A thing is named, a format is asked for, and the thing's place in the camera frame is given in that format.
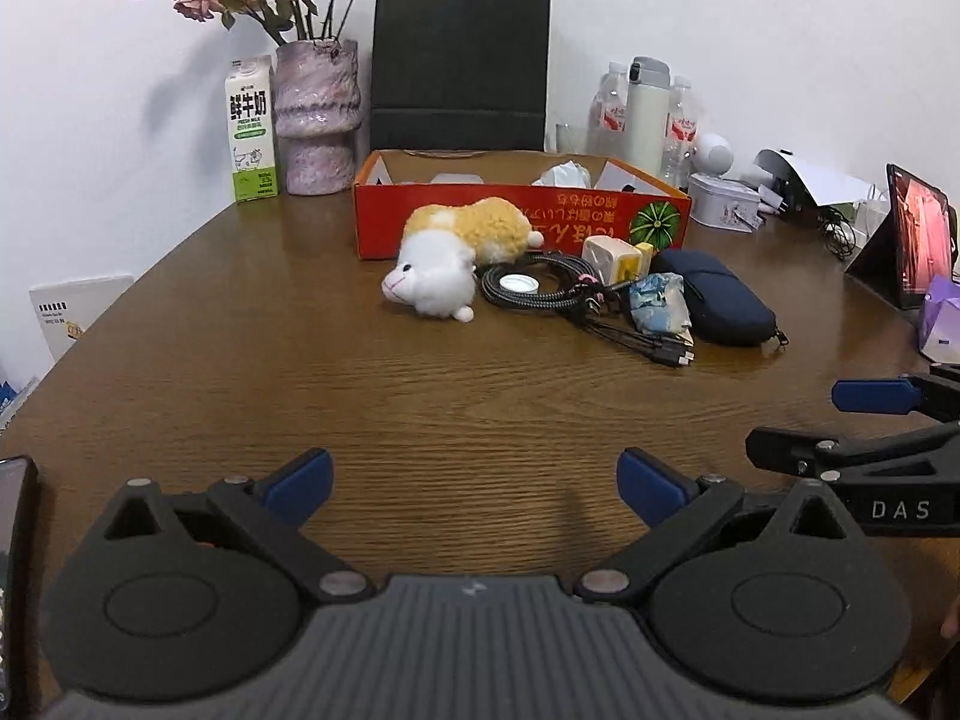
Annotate brown wooden desk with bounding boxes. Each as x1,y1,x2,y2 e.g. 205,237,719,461
0,187,960,720

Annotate black multi-head charging cable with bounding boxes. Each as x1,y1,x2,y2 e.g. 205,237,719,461
570,292,695,370

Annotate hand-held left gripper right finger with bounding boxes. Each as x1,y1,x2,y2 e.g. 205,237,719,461
576,448,856,602

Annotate pink speckled ceramic vase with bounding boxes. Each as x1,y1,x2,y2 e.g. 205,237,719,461
272,39,362,196

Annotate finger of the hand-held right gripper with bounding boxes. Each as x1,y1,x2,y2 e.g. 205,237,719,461
831,367,960,425
745,424,960,482

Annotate tangled black earphone cable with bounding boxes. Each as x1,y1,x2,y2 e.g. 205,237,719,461
814,206,861,257

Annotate pale printed tin box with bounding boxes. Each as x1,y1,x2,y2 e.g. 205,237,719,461
688,172,762,230

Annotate blue white tissue packet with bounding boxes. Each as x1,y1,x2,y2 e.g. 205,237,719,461
628,272,695,338

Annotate purple white box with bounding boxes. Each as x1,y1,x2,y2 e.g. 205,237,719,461
916,275,960,365

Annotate black paper bag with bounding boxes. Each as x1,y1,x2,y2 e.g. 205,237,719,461
370,0,552,153

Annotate white green milk carton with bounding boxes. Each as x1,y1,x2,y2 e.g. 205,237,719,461
225,56,281,203

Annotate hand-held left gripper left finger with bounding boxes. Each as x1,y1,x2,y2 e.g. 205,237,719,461
103,448,376,602

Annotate red cardboard box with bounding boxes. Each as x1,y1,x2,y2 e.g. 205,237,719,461
352,150,692,261

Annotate white wall charger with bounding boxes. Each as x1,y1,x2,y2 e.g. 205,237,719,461
581,235,638,284

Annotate yellow white plush hamster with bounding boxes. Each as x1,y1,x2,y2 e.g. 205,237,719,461
381,197,546,323

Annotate black braided cable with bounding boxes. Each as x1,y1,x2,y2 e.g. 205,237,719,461
476,251,605,314

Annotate tablet with black case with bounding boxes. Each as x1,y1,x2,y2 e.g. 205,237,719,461
846,163,960,310

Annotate black smartphone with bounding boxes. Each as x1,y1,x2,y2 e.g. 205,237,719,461
0,456,38,700

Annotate white thermos bottle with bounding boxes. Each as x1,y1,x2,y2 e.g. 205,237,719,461
626,56,671,175

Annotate clear plastic water bottle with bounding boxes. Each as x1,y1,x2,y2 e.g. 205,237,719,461
662,75,706,190
587,61,631,158

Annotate navy zip pouch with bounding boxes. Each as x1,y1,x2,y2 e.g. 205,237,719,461
654,249,790,348

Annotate blue white packets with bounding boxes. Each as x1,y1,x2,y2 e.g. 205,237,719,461
0,375,40,430

